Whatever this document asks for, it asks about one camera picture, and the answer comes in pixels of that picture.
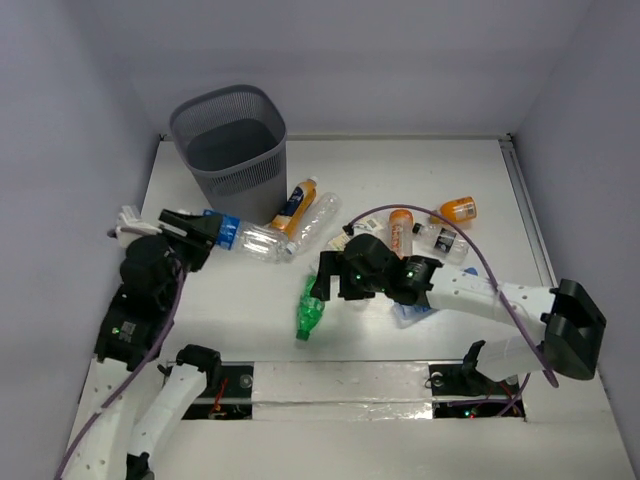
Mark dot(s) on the small orange juice bottle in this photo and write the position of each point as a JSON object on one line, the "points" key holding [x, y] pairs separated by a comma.
{"points": [[459, 210]]}

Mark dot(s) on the green plastic bottle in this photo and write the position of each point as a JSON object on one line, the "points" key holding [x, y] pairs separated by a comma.
{"points": [[309, 311]]}

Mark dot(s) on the clear ribbed plastic bottle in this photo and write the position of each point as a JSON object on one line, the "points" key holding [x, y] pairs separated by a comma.
{"points": [[314, 223]]}

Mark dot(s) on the clear bottle yellow label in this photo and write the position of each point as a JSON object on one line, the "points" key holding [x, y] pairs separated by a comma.
{"points": [[339, 242]]}

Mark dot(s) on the grey mesh waste bin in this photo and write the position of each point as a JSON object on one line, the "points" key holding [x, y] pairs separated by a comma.
{"points": [[233, 142]]}

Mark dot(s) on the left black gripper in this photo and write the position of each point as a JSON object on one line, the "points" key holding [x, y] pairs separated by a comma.
{"points": [[187, 236]]}

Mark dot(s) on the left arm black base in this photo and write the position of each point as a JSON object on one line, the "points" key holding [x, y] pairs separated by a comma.
{"points": [[230, 400]]}

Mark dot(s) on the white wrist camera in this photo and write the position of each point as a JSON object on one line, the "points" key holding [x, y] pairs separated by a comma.
{"points": [[129, 222], [365, 225]]}

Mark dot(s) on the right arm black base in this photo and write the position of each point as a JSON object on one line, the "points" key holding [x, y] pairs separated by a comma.
{"points": [[459, 396]]}

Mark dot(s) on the clear bottle blue label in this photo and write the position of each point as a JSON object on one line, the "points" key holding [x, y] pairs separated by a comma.
{"points": [[249, 239]]}

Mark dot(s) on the orange bottle blue white label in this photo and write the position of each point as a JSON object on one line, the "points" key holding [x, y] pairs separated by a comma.
{"points": [[288, 218]]}

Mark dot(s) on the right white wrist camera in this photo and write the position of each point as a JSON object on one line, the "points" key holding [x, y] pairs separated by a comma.
{"points": [[365, 225]]}

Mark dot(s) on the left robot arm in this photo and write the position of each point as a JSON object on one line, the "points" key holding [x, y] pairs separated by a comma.
{"points": [[134, 403]]}

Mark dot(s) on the clear bottle black label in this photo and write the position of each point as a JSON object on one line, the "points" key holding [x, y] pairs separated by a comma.
{"points": [[444, 243]]}

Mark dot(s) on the blue tinted water bottle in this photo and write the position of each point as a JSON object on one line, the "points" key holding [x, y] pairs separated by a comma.
{"points": [[406, 316]]}

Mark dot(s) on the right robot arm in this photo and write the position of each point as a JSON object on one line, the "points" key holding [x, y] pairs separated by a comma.
{"points": [[560, 329]]}

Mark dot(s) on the orange bottle white cap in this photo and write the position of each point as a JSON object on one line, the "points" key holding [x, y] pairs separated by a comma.
{"points": [[401, 224]]}

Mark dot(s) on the silver foil tape strip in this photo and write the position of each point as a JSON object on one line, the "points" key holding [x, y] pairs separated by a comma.
{"points": [[340, 391]]}

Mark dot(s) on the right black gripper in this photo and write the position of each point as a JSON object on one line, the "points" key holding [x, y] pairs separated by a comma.
{"points": [[336, 262]]}

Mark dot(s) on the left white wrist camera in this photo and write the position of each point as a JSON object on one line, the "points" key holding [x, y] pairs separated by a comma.
{"points": [[129, 222]]}

